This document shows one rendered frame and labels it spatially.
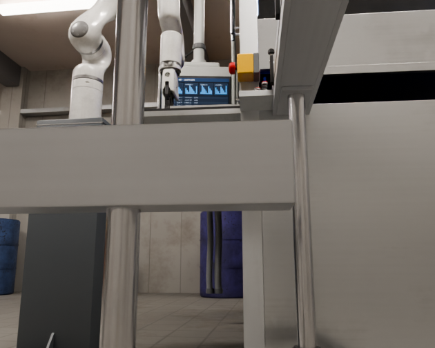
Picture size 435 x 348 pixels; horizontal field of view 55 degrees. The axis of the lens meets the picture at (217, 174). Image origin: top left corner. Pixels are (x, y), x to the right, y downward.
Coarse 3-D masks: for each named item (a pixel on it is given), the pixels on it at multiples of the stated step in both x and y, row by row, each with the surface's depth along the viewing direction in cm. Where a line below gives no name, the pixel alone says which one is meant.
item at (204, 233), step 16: (224, 224) 444; (240, 224) 447; (224, 240) 440; (240, 240) 443; (224, 256) 437; (240, 256) 440; (224, 272) 434; (240, 272) 436; (224, 288) 430; (240, 288) 433
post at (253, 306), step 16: (240, 0) 153; (256, 0) 152; (240, 16) 152; (256, 16) 151; (240, 32) 150; (256, 32) 150; (240, 48) 149; (256, 48) 148; (240, 112) 144; (256, 112) 144; (256, 224) 136; (256, 240) 135; (256, 256) 134; (256, 272) 133; (256, 288) 132; (256, 304) 130; (256, 320) 130; (256, 336) 129
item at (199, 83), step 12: (192, 72) 259; (204, 72) 259; (216, 72) 259; (228, 72) 260; (180, 84) 256; (192, 84) 257; (204, 84) 257; (216, 84) 257; (228, 84) 258; (180, 96) 255; (192, 96) 255; (204, 96) 255; (216, 96) 256; (228, 96) 256
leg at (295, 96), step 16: (288, 96) 122; (304, 96) 122; (288, 112) 122; (304, 112) 120; (304, 128) 119; (304, 144) 118; (304, 160) 117; (304, 176) 116; (304, 192) 115; (304, 208) 114; (304, 224) 113; (304, 240) 112; (304, 256) 111; (304, 272) 110; (304, 288) 109; (304, 304) 108; (304, 320) 108; (304, 336) 107
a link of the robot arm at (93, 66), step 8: (104, 40) 169; (104, 48) 170; (88, 56) 168; (96, 56) 169; (104, 56) 172; (80, 64) 162; (88, 64) 162; (96, 64) 169; (104, 64) 171; (72, 72) 164; (80, 72) 161; (88, 72) 161; (96, 72) 163; (104, 72) 170
